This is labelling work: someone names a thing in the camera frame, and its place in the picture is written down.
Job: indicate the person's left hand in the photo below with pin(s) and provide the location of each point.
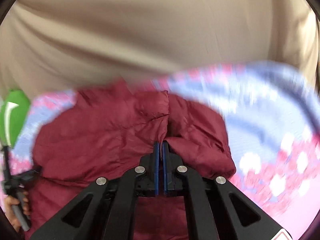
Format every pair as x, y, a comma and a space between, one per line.
10, 201

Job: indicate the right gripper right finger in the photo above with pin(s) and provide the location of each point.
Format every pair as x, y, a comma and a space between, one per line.
215, 208

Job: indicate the beige fabric curtain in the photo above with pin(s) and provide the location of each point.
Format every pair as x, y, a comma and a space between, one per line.
49, 45

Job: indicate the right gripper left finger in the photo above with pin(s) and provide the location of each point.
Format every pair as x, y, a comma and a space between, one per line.
106, 208

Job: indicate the maroon puffer jacket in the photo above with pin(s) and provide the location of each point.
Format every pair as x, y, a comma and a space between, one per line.
107, 132

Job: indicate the green round plush pillow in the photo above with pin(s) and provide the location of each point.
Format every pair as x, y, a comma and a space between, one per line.
14, 111

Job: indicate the pink floral bed sheet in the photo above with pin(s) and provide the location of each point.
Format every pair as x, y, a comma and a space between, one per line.
271, 117

